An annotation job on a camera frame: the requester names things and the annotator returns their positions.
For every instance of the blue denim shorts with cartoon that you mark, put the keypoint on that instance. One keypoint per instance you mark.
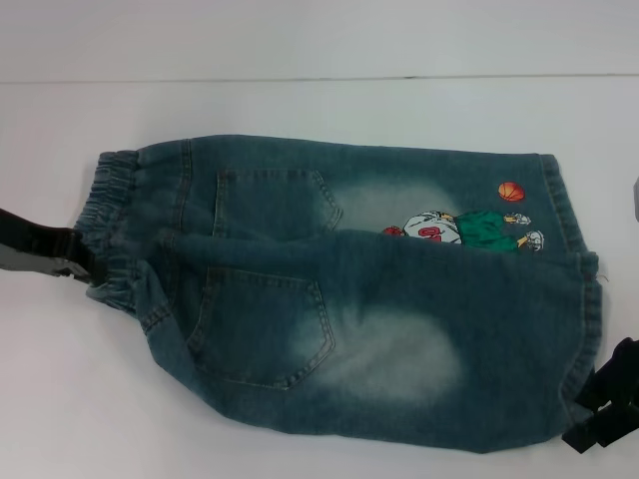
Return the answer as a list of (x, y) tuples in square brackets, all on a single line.
[(339, 299)]

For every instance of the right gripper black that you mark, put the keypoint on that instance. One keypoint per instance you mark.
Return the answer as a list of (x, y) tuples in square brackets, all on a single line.
[(628, 369)]

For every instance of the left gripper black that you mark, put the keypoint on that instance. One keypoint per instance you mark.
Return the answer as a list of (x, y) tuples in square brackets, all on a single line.
[(30, 244)]

